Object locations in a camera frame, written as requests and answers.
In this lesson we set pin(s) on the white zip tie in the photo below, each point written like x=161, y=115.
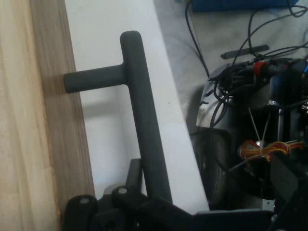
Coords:
x=255, y=127

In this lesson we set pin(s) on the wooden drawer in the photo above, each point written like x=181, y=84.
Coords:
x=36, y=120

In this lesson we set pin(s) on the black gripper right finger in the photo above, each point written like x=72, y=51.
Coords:
x=284, y=178

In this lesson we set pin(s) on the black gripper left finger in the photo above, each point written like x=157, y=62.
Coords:
x=125, y=211

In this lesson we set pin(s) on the blue plastic crate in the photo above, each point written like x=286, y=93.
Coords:
x=240, y=4

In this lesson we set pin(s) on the red round connector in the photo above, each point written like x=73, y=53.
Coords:
x=259, y=68

